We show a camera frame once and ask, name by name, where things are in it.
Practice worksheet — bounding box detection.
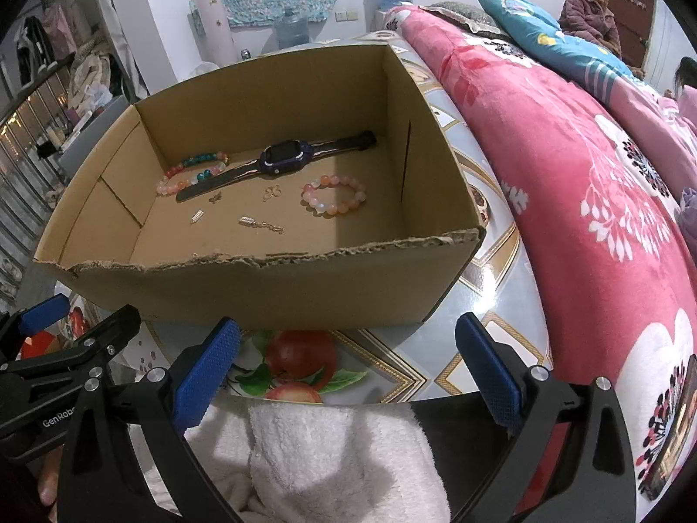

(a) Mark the blue cartoon print pillow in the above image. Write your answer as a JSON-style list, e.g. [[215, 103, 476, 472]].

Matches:
[[478, 0, 638, 93]]

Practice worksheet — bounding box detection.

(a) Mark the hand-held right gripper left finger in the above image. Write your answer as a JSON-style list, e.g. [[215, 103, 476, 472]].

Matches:
[[57, 317, 257, 523]]

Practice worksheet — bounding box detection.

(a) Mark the person's left hand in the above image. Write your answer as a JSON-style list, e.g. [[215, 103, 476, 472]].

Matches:
[[37, 455, 60, 507]]

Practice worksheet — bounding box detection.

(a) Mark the light pink quilt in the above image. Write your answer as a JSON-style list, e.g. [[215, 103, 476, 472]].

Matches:
[[602, 73, 697, 197]]

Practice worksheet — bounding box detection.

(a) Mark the black jacket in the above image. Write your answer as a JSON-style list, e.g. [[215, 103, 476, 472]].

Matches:
[[15, 15, 47, 82]]

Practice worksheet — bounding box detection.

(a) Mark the pink bead bracelet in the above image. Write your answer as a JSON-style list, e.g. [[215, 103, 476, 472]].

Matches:
[[301, 173, 367, 217]]

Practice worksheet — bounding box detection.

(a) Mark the dark pink floral blanket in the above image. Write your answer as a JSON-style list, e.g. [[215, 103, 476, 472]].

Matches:
[[381, 4, 697, 507]]

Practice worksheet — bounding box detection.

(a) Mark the brown door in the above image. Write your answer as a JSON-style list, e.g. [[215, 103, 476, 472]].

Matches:
[[593, 0, 657, 69]]

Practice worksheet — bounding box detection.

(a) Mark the multicolour bead bracelet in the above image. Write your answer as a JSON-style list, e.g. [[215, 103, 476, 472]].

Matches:
[[156, 151, 232, 195]]

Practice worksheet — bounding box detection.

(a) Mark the clear blue water jug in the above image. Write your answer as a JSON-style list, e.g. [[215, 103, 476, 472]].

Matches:
[[277, 7, 311, 50]]

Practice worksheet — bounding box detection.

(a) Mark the beige patterned garment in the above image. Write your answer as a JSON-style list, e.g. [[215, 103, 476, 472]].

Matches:
[[68, 38, 126, 115]]

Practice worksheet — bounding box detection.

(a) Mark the grey lace pillow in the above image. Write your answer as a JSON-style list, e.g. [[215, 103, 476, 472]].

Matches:
[[419, 3, 513, 41]]

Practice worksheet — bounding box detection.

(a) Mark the purple blanket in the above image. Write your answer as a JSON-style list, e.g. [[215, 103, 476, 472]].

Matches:
[[675, 188, 697, 246]]

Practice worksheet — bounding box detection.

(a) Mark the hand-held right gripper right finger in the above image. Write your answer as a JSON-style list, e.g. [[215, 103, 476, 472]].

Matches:
[[454, 312, 638, 523]]

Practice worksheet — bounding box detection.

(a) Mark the pink garment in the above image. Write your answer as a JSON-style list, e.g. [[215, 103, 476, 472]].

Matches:
[[41, 4, 77, 47]]

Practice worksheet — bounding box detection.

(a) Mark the silver clasp with chain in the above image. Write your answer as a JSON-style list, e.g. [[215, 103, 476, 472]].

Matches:
[[238, 217, 287, 235]]

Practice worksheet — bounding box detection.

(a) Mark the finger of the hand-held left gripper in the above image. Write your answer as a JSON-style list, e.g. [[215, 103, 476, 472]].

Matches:
[[0, 304, 142, 393], [0, 293, 71, 363]]

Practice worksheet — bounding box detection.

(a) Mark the black smart watch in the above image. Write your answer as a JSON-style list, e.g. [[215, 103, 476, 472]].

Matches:
[[175, 129, 378, 204]]

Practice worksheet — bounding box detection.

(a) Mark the grey board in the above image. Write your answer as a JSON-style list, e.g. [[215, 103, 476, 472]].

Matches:
[[57, 95, 132, 186]]

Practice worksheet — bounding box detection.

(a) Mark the brown cardboard box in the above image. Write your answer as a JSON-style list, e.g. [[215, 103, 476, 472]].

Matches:
[[34, 41, 488, 330]]

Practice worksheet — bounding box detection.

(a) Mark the white fluffy towel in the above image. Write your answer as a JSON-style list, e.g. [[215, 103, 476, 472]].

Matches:
[[147, 400, 453, 523]]

